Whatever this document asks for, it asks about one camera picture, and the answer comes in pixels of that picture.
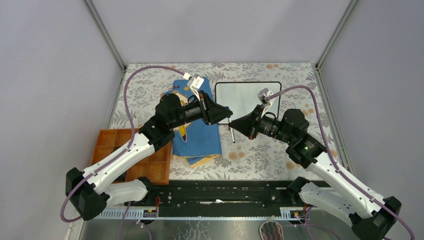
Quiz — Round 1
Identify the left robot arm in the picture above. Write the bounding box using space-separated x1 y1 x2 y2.
60 91 233 223

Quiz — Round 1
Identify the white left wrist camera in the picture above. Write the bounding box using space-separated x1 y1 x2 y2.
182 72 205 100

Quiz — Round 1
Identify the floral tablecloth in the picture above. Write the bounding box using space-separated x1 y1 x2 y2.
109 63 346 181

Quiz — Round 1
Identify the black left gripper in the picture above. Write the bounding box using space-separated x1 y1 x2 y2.
168 90 233 130

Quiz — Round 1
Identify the blue cartoon cloth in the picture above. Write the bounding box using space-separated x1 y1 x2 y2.
164 78 222 168

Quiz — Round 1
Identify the white whiteboard marker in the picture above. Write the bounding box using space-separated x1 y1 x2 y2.
228 126 236 143

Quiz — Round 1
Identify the black framed whiteboard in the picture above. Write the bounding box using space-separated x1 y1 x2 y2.
214 81 282 121

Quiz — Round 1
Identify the striped object at bottom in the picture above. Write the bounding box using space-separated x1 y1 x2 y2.
258 215 284 240

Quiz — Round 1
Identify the orange wooden compartment tray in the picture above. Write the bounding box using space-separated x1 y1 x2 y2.
90 128 172 185

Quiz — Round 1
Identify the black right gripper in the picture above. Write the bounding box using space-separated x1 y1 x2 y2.
229 104 294 144

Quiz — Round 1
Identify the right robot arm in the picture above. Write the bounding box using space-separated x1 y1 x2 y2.
229 105 402 240

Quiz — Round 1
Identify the black mounting rail base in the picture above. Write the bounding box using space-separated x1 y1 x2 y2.
98 180 305 221

